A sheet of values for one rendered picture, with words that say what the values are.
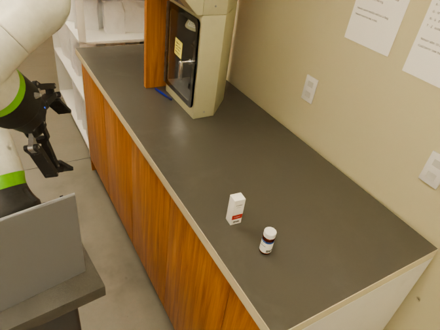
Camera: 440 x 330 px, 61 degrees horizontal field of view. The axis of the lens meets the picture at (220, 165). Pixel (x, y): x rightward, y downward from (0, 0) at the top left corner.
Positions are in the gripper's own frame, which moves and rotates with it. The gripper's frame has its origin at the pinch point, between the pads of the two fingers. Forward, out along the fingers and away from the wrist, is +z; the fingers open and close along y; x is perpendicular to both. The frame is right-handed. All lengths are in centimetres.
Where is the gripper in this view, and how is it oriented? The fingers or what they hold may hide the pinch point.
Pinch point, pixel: (63, 139)
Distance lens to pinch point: 90.3
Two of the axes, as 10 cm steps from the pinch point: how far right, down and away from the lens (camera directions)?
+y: 1.2, 9.7, -2.2
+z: 0.0, 2.2, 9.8
